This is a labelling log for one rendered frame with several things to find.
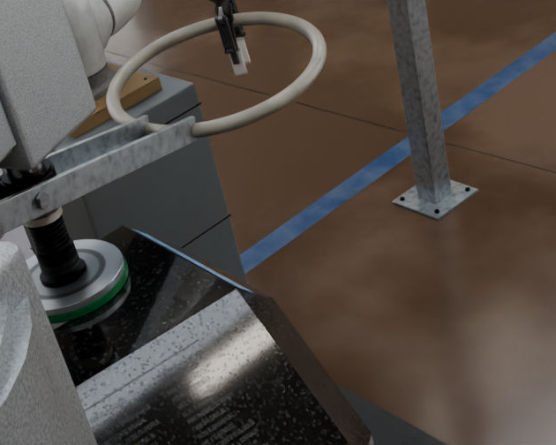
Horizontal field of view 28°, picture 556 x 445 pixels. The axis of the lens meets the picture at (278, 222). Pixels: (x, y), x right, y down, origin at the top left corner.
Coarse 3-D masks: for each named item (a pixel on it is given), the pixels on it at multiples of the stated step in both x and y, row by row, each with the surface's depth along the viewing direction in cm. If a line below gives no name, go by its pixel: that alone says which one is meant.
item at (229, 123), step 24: (192, 24) 256; (240, 24) 255; (264, 24) 253; (288, 24) 247; (144, 48) 253; (168, 48) 255; (312, 48) 235; (120, 72) 246; (312, 72) 226; (288, 96) 221; (120, 120) 229; (216, 120) 219; (240, 120) 218
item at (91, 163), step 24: (144, 120) 224; (192, 120) 219; (72, 144) 204; (96, 144) 209; (120, 144) 217; (144, 144) 204; (168, 144) 212; (72, 168) 187; (96, 168) 191; (120, 168) 198; (24, 192) 174; (48, 192) 180; (72, 192) 186; (0, 216) 169; (24, 216) 175
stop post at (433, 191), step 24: (408, 0) 319; (408, 24) 323; (408, 48) 328; (408, 72) 334; (432, 72) 336; (408, 96) 339; (432, 96) 339; (408, 120) 345; (432, 120) 342; (432, 144) 346; (432, 168) 349; (408, 192) 364; (432, 192) 354; (456, 192) 358; (432, 216) 350
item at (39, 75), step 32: (0, 0) 159; (32, 0) 166; (0, 32) 160; (32, 32) 166; (64, 32) 173; (0, 64) 160; (32, 64) 166; (64, 64) 174; (0, 96) 162; (32, 96) 167; (64, 96) 174; (32, 128) 167; (64, 128) 175; (32, 160) 168
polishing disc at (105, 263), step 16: (80, 240) 203; (96, 240) 202; (32, 256) 202; (80, 256) 198; (96, 256) 197; (112, 256) 196; (32, 272) 197; (96, 272) 193; (112, 272) 192; (48, 288) 192; (64, 288) 190; (80, 288) 189; (96, 288) 188; (48, 304) 187; (64, 304) 186; (80, 304) 186
